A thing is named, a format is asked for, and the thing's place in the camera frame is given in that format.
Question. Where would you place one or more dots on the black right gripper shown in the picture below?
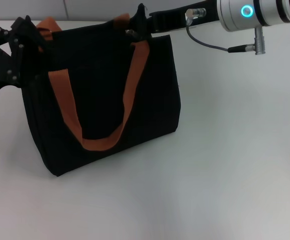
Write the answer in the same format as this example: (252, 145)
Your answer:
(174, 18)

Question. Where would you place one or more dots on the silver zipper pull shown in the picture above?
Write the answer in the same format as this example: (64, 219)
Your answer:
(131, 33)

